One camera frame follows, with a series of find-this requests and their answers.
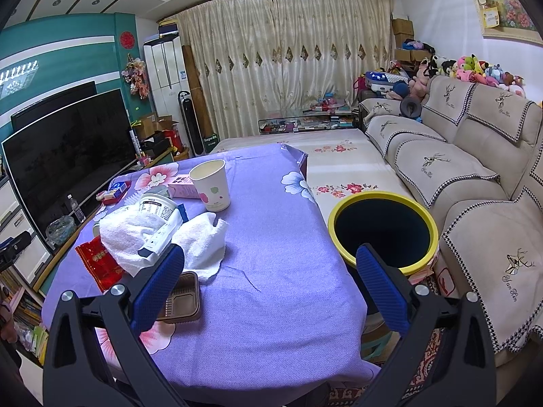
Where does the brown plastic tray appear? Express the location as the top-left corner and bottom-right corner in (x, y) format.
(157, 271), (202, 324)

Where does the red snack packet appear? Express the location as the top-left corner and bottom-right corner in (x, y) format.
(75, 236), (124, 292)

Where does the white towel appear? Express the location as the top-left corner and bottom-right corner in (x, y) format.
(99, 206), (228, 284)

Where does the white yogurt tub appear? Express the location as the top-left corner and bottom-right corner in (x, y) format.
(136, 192), (184, 255)

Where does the white paper cup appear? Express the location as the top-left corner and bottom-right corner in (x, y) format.
(189, 159), (231, 212)

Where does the black bin with yellow rim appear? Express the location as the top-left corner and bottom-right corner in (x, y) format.
(327, 190), (439, 276)

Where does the purple floral tablecloth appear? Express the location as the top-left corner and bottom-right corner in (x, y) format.
(40, 142), (382, 387)

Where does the red and blue box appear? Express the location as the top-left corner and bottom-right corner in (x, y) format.
(96, 181), (132, 206)

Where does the glass ashtray bowl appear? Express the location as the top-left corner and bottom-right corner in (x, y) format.
(46, 216), (76, 247)

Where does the clear water bottle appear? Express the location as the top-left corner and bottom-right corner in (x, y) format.
(67, 194), (86, 223)

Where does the pink strawberry milk carton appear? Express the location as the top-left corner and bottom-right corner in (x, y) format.
(167, 175), (200, 199)

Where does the green yellow TV cabinet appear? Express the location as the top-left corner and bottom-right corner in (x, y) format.
(0, 143), (188, 298)

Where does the beige sofa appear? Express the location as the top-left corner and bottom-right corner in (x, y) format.
(358, 74), (543, 368)

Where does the black flat television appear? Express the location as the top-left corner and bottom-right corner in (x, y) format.
(2, 89), (136, 239)

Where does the black tower fan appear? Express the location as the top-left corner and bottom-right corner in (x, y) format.
(177, 90), (205, 156)

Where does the low glass shelf with clutter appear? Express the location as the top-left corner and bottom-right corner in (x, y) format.
(258, 110), (359, 135)

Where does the pile of plush toys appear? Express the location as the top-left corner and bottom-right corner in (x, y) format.
(418, 54), (526, 97)

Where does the cream curtain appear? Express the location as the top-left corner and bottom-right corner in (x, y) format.
(173, 0), (393, 139)

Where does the cardboard boxes stack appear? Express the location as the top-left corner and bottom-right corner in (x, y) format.
(392, 18), (432, 63)

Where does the framed flower painting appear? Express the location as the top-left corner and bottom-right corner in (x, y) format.
(474, 0), (542, 46)

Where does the pink flower wall decoration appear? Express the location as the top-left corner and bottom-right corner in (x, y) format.
(121, 54), (149, 100)

